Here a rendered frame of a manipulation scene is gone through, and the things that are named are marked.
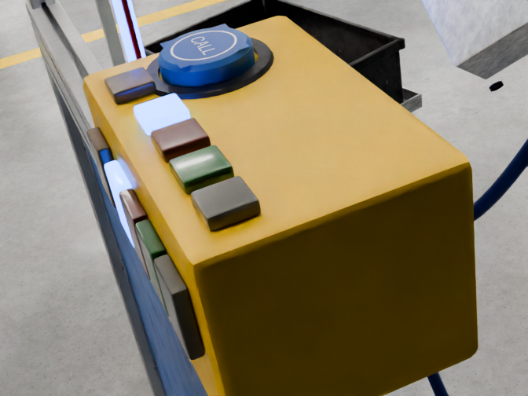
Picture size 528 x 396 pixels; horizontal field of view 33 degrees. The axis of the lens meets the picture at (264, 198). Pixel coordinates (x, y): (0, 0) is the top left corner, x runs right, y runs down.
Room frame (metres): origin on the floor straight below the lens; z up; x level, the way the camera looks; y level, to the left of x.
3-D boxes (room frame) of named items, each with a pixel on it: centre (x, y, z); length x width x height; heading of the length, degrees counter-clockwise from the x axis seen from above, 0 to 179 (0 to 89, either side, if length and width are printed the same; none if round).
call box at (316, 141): (0.30, 0.00, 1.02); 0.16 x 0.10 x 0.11; 16
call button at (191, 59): (0.34, 0.01, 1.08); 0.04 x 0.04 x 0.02
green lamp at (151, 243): (0.25, 0.04, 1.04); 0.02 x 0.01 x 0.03; 16
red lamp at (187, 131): (0.28, 0.03, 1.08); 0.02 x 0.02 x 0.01; 16
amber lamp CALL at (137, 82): (0.33, 0.05, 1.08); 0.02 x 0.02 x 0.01; 16
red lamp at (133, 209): (0.27, 0.05, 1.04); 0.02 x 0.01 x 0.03; 16
